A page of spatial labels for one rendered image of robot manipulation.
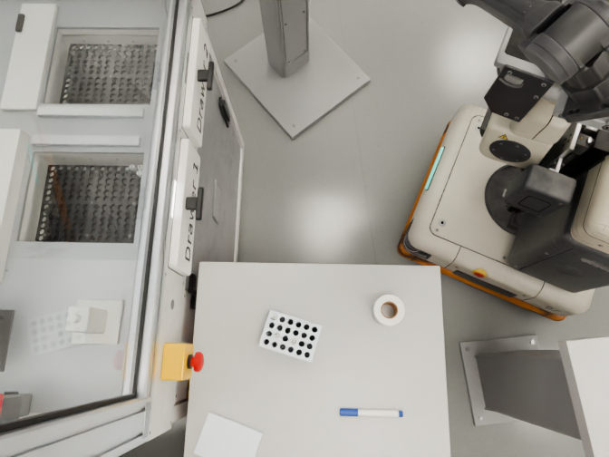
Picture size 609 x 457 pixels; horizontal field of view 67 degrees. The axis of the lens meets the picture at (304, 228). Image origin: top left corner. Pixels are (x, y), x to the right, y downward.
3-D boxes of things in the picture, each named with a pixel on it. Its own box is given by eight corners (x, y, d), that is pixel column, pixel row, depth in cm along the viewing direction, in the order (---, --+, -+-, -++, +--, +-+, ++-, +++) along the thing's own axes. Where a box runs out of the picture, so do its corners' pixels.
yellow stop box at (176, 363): (197, 344, 99) (188, 343, 92) (194, 379, 97) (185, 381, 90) (173, 343, 99) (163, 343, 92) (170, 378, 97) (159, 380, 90)
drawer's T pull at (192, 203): (204, 188, 101) (203, 186, 100) (201, 220, 99) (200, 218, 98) (188, 188, 101) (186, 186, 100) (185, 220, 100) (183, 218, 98)
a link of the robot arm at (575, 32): (593, 42, 73) (562, 68, 75) (562, -5, 68) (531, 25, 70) (632, 61, 66) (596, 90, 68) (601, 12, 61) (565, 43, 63)
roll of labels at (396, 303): (401, 296, 108) (404, 295, 104) (401, 327, 106) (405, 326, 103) (372, 296, 108) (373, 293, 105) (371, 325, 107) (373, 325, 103)
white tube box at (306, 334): (322, 326, 107) (322, 325, 103) (311, 362, 105) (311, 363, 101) (271, 310, 108) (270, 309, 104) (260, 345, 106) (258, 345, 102)
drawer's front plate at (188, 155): (200, 158, 112) (188, 137, 101) (190, 276, 105) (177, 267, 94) (193, 158, 112) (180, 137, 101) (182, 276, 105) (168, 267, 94)
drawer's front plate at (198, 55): (210, 45, 120) (200, 16, 109) (201, 148, 113) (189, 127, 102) (203, 45, 120) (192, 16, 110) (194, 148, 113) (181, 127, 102)
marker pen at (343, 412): (401, 409, 102) (402, 410, 100) (401, 417, 101) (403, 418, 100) (339, 407, 102) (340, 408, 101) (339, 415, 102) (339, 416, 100)
